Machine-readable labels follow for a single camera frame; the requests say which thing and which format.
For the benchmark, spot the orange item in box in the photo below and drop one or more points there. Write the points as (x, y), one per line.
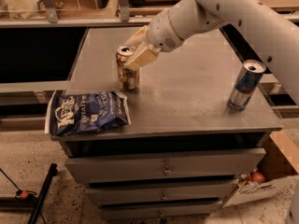
(256, 177)

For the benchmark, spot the bottom grey drawer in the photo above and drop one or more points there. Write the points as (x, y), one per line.
(160, 210)

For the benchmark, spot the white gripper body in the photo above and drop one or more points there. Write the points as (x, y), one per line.
(161, 31)

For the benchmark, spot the blue silver energy drink can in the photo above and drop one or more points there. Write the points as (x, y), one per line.
(248, 78)

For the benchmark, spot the cardboard box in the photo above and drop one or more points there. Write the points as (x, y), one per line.
(279, 166)

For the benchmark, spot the grey drawer cabinet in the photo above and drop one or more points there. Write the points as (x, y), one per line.
(181, 105)

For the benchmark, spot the orange soda can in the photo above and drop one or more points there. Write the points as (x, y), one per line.
(128, 78)

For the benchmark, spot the top grey drawer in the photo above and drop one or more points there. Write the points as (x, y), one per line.
(164, 165)

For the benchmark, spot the orange cable clamp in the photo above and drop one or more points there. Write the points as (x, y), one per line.
(25, 195)

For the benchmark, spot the middle grey drawer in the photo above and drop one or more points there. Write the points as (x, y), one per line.
(161, 192)

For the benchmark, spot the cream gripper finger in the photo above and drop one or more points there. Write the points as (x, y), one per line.
(138, 38)
(144, 54)

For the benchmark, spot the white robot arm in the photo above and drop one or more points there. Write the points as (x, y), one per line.
(273, 38)

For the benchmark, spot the grey metal shelf rail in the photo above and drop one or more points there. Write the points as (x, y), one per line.
(88, 12)

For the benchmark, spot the grey drawer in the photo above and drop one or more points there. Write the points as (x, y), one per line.
(161, 192)
(160, 210)
(164, 165)

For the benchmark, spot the blue chip bag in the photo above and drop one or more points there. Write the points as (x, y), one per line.
(69, 115)

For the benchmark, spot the black tripod leg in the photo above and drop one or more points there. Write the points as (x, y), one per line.
(52, 172)

